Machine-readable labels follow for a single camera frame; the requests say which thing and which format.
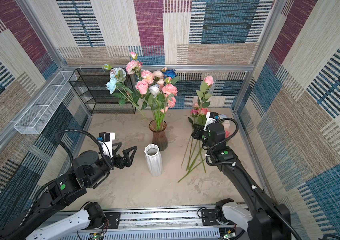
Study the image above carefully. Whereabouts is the white ribbed ceramic vase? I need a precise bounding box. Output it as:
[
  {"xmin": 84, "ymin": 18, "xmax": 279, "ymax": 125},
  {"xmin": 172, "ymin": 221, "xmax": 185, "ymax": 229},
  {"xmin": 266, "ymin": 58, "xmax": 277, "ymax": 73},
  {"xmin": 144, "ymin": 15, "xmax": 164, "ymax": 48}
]
[{"xmin": 144, "ymin": 144, "xmax": 163, "ymax": 177}]

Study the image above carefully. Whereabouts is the black wire mesh shelf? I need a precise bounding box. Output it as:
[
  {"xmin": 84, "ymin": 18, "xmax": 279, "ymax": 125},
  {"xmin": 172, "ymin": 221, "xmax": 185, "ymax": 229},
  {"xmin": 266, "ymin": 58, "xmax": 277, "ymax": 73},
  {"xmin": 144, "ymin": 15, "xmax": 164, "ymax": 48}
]
[{"xmin": 69, "ymin": 68, "xmax": 136, "ymax": 114}]

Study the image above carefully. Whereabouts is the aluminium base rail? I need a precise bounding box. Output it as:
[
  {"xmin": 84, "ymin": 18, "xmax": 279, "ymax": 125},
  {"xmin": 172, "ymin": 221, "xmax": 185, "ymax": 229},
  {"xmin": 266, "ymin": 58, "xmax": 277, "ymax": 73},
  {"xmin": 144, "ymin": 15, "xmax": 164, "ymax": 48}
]
[{"xmin": 37, "ymin": 203, "xmax": 284, "ymax": 240}]

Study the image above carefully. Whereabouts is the pink ribbed glass vase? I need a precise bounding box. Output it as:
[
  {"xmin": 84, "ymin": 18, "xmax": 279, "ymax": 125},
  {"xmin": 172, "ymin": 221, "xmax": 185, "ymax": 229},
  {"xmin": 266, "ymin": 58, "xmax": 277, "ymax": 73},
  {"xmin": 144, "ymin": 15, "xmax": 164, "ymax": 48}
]
[{"xmin": 149, "ymin": 120, "xmax": 168, "ymax": 152}]

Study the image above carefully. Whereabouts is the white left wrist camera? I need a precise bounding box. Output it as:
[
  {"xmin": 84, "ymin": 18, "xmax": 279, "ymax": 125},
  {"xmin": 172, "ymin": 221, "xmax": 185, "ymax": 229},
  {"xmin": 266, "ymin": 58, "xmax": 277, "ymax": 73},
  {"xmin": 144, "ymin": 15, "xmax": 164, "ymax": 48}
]
[{"xmin": 97, "ymin": 132, "xmax": 116, "ymax": 158}]

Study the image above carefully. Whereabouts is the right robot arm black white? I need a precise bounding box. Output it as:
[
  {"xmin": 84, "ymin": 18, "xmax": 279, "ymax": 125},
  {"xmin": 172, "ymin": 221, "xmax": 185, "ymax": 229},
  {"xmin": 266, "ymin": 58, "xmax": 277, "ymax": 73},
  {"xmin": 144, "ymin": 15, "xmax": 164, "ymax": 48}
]
[{"xmin": 191, "ymin": 112, "xmax": 301, "ymax": 240}]

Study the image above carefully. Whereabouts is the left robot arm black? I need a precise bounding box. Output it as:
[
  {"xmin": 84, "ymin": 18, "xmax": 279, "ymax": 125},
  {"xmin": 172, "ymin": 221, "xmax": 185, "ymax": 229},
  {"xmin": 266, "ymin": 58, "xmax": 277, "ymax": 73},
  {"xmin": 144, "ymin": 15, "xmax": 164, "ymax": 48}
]
[{"xmin": 0, "ymin": 129, "xmax": 138, "ymax": 240}]

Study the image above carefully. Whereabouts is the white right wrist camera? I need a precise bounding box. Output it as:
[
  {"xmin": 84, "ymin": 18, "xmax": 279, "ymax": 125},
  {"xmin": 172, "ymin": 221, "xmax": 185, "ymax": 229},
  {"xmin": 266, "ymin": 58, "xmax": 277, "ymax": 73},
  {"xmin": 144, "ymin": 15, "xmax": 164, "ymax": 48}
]
[{"xmin": 203, "ymin": 112, "xmax": 219, "ymax": 131}]

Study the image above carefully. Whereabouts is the blue rose stem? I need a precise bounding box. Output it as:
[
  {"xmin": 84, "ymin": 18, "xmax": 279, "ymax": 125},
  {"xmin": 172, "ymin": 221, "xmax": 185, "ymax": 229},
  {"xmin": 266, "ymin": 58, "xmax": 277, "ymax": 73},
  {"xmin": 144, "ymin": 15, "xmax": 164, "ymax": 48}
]
[{"xmin": 162, "ymin": 68, "xmax": 180, "ymax": 130}]

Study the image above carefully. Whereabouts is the pink carnation spray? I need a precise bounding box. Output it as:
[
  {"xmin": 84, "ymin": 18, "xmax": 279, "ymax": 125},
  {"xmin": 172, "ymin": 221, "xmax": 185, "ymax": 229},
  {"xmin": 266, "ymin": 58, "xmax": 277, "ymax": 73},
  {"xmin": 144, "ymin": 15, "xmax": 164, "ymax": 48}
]
[{"xmin": 160, "ymin": 76, "xmax": 179, "ymax": 130}]

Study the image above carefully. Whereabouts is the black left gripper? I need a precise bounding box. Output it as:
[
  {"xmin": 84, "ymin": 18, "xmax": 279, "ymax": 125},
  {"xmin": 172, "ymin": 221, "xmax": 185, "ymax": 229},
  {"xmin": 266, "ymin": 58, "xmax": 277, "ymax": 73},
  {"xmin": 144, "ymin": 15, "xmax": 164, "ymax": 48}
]
[{"xmin": 86, "ymin": 141, "xmax": 137, "ymax": 189}]

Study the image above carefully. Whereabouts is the white single rose stem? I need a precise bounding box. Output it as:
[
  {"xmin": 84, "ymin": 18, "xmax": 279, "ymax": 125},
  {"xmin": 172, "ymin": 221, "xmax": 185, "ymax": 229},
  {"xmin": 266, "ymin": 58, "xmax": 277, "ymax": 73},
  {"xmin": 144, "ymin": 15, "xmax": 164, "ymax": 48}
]
[{"xmin": 149, "ymin": 85, "xmax": 161, "ymax": 131}]

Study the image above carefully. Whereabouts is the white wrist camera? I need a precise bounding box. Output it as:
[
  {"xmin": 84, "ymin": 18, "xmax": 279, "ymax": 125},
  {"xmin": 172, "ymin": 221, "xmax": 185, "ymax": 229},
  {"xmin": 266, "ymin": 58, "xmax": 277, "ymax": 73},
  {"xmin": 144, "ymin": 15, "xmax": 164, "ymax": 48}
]
[
  {"xmin": 203, "ymin": 112, "xmax": 219, "ymax": 131},
  {"xmin": 97, "ymin": 132, "xmax": 116, "ymax": 158}
]

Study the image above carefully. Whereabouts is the pile of artificial flowers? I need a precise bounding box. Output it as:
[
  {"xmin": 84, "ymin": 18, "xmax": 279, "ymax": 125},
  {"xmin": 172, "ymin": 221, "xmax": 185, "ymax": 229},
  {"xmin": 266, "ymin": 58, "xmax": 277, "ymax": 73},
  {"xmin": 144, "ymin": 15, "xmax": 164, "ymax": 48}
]
[{"xmin": 177, "ymin": 108, "xmax": 227, "ymax": 183}]

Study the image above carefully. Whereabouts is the cream white rose stem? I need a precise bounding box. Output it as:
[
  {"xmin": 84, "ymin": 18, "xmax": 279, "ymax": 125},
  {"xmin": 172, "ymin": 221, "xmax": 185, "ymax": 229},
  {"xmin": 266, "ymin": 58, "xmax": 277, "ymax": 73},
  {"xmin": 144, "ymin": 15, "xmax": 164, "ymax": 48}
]
[{"xmin": 157, "ymin": 79, "xmax": 165, "ymax": 88}]

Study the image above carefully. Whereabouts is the white wire mesh basket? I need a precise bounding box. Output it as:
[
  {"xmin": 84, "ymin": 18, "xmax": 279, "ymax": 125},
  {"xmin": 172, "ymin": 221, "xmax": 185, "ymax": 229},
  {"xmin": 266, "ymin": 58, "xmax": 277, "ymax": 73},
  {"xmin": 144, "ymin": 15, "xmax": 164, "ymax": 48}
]
[{"xmin": 14, "ymin": 71, "xmax": 73, "ymax": 135}]

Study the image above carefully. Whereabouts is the pink rose tall stem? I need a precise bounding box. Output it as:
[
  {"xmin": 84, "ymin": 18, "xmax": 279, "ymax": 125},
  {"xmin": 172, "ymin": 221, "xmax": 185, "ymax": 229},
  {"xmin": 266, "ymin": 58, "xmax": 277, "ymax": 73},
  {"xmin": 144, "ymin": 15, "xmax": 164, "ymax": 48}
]
[{"xmin": 194, "ymin": 76, "xmax": 214, "ymax": 126}]

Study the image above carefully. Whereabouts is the pink tulip stem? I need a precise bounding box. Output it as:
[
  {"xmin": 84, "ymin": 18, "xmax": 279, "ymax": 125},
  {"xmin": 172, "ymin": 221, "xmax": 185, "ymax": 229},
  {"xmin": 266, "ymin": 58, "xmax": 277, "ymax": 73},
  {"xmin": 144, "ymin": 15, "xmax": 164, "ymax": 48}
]
[{"xmin": 159, "ymin": 106, "xmax": 169, "ymax": 131}]

